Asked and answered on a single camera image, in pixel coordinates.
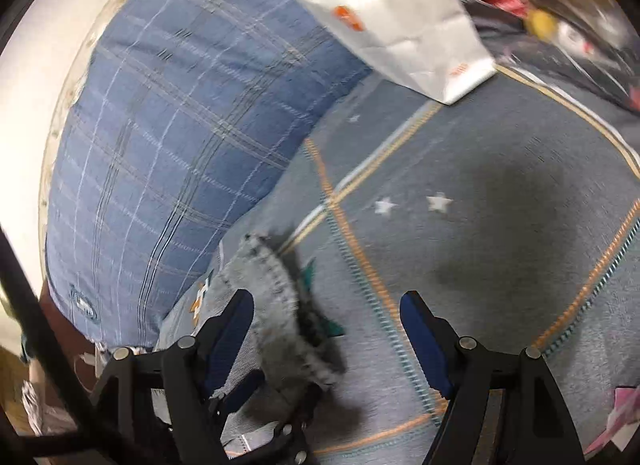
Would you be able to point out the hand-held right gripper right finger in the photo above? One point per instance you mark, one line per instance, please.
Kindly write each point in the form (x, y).
(422, 340)

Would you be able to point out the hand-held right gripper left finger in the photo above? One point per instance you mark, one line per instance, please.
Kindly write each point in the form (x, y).
(239, 317)

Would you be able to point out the grey pants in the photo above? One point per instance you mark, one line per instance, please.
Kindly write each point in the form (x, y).
(272, 295)

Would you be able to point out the grey printed bed sheet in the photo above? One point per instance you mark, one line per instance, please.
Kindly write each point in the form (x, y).
(475, 245)

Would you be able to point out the blue plaid pillow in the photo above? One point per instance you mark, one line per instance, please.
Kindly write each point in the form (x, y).
(175, 120)

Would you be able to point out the pink paper item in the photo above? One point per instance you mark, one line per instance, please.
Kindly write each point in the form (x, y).
(625, 415)

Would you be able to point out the pale pink cloth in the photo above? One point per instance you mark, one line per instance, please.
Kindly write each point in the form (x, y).
(42, 407)

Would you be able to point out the dark cloth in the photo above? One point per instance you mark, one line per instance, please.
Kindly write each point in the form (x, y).
(550, 70)

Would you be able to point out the white paper bag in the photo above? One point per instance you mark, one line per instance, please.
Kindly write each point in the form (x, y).
(400, 10)

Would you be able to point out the yellow round object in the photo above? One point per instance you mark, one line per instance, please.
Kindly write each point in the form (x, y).
(542, 23)

